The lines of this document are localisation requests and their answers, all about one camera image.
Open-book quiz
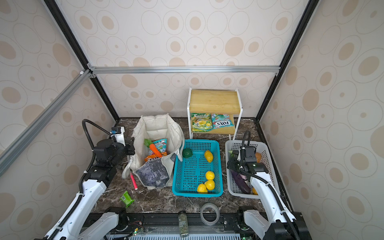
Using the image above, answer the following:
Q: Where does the aluminium frame bar left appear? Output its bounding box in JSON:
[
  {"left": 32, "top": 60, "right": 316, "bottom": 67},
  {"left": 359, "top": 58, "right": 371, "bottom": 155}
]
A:
[{"left": 0, "top": 69, "right": 91, "bottom": 177}]

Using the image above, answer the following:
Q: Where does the yellow toy lemon upper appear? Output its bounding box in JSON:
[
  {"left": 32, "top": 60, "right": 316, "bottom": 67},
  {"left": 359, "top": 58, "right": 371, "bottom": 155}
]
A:
[{"left": 204, "top": 151, "right": 214, "bottom": 163}]

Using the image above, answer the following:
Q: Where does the spice jar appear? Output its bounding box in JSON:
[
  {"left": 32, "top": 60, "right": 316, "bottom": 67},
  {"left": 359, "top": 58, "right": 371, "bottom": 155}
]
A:
[{"left": 178, "top": 211, "right": 189, "bottom": 238}]

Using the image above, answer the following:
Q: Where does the white plastic basket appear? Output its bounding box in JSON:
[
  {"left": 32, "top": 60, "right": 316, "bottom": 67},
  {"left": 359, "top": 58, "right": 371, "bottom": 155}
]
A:
[{"left": 225, "top": 140, "right": 281, "bottom": 199}]

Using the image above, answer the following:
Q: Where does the purple toy eggplant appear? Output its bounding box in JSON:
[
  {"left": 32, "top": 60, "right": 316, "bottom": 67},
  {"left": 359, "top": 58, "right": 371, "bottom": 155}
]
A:
[{"left": 231, "top": 170, "right": 251, "bottom": 195}]

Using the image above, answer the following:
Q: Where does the yellow lemon right lower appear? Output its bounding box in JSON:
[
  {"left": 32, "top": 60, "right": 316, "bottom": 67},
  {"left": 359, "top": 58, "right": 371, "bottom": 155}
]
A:
[{"left": 205, "top": 180, "right": 215, "bottom": 191}]

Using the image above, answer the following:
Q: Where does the white wire shelf rack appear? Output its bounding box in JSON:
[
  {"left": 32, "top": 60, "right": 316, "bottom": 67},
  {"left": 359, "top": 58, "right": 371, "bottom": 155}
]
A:
[{"left": 187, "top": 88, "right": 243, "bottom": 140}]

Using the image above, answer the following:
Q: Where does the pink marker pen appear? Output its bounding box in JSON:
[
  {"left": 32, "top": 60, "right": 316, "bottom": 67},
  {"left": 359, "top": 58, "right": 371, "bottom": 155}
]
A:
[{"left": 130, "top": 172, "right": 138, "bottom": 191}]

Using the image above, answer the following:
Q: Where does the aluminium frame bar back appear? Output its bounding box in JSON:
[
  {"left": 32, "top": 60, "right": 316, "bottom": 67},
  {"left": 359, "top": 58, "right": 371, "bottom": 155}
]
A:
[{"left": 83, "top": 65, "right": 281, "bottom": 75}]

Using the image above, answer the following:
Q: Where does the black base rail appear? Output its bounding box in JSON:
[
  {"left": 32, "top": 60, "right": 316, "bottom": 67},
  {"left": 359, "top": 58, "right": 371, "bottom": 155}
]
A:
[{"left": 52, "top": 211, "right": 313, "bottom": 240}]

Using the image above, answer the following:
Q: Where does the green small packet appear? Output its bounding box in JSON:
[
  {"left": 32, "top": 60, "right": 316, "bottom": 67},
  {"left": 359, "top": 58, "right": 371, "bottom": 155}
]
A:
[{"left": 120, "top": 191, "right": 135, "bottom": 208}]

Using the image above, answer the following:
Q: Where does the green lemon candy bag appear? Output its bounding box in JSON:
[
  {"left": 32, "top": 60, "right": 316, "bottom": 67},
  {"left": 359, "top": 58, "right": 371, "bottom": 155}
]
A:
[{"left": 191, "top": 113, "right": 213, "bottom": 133}]

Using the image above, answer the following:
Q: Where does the teal mint candy bag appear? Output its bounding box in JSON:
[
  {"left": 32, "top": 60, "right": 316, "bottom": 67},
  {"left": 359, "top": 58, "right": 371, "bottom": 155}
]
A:
[{"left": 153, "top": 138, "right": 167, "bottom": 155}]

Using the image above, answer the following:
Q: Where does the white canvas grocery bag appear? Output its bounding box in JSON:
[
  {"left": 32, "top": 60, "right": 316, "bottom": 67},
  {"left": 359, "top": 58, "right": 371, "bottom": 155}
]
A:
[{"left": 122, "top": 115, "right": 185, "bottom": 190}]

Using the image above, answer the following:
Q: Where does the toy carrot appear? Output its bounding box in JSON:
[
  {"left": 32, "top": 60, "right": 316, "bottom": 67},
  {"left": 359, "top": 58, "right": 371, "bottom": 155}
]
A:
[{"left": 144, "top": 139, "right": 163, "bottom": 158}]

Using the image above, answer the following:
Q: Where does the teal Fox's candy bag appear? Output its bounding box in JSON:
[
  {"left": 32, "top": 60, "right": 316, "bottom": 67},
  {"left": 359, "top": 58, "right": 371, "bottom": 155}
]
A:
[{"left": 211, "top": 114, "right": 234, "bottom": 130}]

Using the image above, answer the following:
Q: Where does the yellow lemon bottom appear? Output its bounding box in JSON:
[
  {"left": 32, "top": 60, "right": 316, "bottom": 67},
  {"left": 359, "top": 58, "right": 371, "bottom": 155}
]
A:
[{"left": 197, "top": 184, "right": 208, "bottom": 194}]

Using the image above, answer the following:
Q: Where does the green toy pepper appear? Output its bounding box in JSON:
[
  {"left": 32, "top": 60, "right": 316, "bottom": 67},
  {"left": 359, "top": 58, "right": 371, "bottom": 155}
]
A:
[{"left": 182, "top": 148, "right": 193, "bottom": 158}]

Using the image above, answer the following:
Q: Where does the yellow lemon middle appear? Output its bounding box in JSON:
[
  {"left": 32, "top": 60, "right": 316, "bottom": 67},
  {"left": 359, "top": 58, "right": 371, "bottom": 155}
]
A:
[{"left": 205, "top": 171, "right": 215, "bottom": 181}]

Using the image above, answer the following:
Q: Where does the teal plastic basket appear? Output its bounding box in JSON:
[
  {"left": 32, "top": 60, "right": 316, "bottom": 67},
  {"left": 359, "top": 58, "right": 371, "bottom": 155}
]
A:
[{"left": 172, "top": 139, "right": 224, "bottom": 198}]

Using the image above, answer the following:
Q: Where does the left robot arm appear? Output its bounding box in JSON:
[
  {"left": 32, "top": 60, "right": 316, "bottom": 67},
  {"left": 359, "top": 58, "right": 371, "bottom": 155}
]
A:
[{"left": 43, "top": 138, "right": 135, "bottom": 240}]

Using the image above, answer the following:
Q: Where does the orange fruit candy bag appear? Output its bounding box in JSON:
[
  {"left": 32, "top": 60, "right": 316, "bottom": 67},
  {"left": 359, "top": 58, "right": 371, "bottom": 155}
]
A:
[{"left": 145, "top": 152, "right": 168, "bottom": 162}]

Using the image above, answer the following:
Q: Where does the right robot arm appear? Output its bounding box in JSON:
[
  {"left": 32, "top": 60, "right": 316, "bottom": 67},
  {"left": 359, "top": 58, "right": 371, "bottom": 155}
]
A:
[{"left": 227, "top": 145, "right": 312, "bottom": 240}]

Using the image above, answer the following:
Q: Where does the aluminium frame bar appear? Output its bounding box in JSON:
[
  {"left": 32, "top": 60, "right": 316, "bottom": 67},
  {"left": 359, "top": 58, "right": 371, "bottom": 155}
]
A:
[
  {"left": 83, "top": 65, "right": 281, "bottom": 75},
  {"left": 0, "top": 69, "right": 91, "bottom": 177}
]

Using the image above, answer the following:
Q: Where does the clear tape roll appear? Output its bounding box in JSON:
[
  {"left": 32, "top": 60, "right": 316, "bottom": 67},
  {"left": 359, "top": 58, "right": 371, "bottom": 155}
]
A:
[{"left": 200, "top": 203, "right": 220, "bottom": 226}]

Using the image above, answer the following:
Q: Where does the toy potato brown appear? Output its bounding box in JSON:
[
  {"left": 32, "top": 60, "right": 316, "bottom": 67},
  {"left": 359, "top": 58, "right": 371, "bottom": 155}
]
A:
[{"left": 255, "top": 152, "right": 262, "bottom": 163}]

